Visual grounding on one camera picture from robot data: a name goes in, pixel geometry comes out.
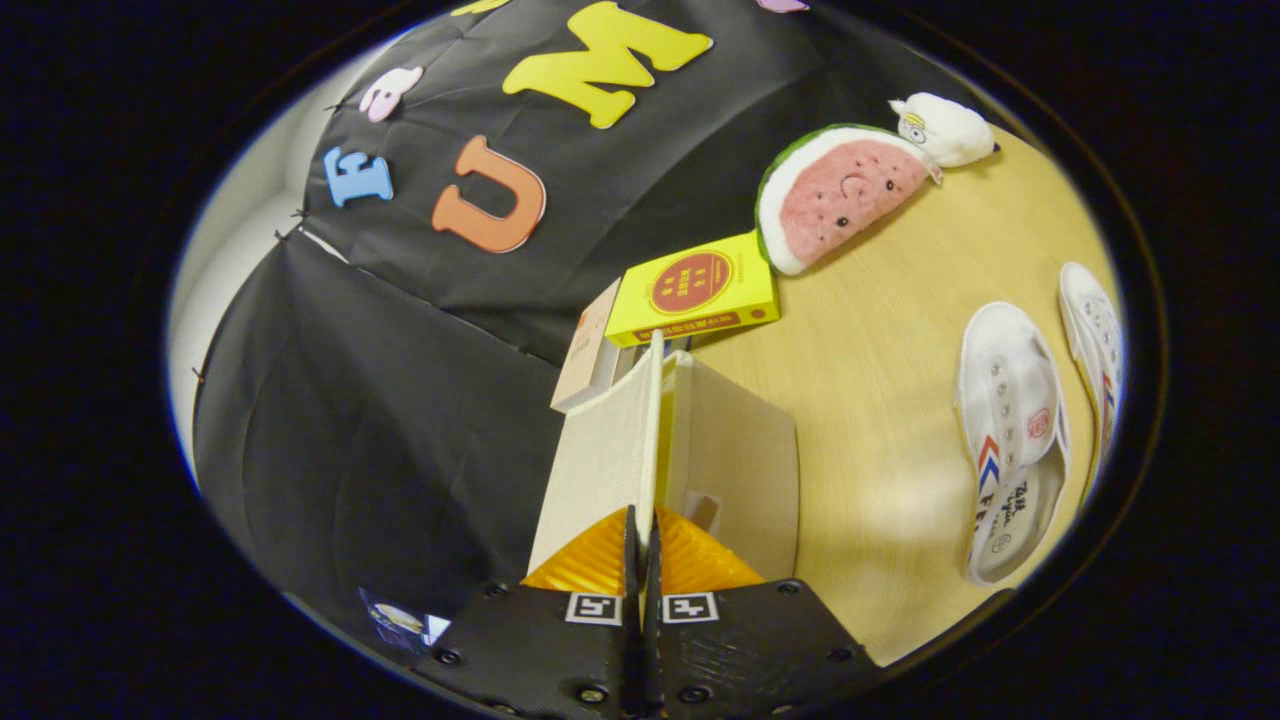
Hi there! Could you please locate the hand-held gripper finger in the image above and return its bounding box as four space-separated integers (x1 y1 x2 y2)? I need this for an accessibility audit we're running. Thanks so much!
642 505 881 720
412 505 643 720

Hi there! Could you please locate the beige fabric storage box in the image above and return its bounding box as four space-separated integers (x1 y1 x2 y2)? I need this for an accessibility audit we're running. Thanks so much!
527 330 801 583

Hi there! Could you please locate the white canvas shoe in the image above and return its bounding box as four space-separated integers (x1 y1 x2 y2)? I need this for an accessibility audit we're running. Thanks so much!
955 302 1071 587
1058 262 1126 481

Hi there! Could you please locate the yellow box with red circle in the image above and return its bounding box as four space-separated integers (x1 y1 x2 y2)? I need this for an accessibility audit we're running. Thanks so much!
604 230 781 348

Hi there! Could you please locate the watermelon slice plush toy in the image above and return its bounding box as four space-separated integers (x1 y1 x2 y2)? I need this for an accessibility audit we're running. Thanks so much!
755 123 946 277

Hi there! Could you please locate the white plush toy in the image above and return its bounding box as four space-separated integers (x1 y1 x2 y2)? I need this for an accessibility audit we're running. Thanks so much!
888 92 1001 169

